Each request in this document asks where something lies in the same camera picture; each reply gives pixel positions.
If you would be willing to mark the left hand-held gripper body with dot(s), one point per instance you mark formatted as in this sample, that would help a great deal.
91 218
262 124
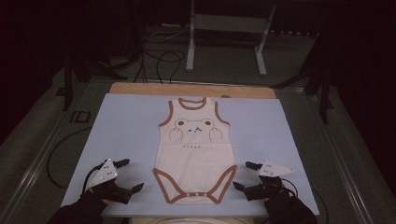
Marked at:
104 174

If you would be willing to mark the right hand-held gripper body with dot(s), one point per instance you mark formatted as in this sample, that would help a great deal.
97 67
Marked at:
274 169

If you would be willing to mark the cream baby bodysuit brown trim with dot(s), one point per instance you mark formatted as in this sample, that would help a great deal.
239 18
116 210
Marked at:
194 155

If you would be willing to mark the person's left hand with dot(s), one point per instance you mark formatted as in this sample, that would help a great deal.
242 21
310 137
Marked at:
93 200

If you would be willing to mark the person's right hand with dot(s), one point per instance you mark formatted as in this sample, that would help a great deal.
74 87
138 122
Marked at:
281 202

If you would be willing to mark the light blue mat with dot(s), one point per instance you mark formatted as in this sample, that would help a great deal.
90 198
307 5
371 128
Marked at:
124 130

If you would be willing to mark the person's light clothing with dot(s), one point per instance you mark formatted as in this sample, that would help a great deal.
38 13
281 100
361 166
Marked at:
186 221

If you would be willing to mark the black tripod stand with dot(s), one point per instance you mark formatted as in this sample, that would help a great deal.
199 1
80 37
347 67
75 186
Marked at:
70 77
323 77

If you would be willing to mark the white metal stand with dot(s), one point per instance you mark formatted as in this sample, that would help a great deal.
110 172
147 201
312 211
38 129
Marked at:
230 23

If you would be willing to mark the metal floor rail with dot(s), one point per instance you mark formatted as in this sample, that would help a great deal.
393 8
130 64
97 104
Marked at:
342 161
37 161

